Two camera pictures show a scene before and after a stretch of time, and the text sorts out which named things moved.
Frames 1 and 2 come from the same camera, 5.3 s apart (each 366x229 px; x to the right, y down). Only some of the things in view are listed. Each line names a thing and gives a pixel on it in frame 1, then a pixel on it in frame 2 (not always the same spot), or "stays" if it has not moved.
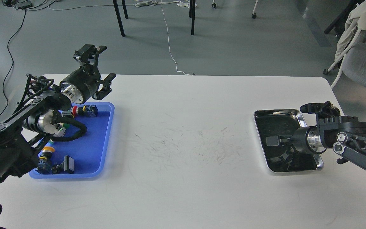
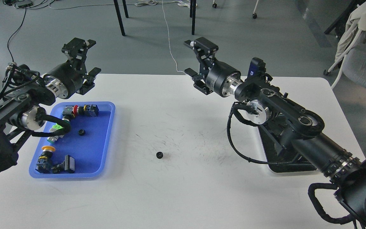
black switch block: (67, 167) stays
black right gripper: (308, 139) → (221, 79)
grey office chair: (365, 63) stays
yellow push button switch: (44, 165) stays
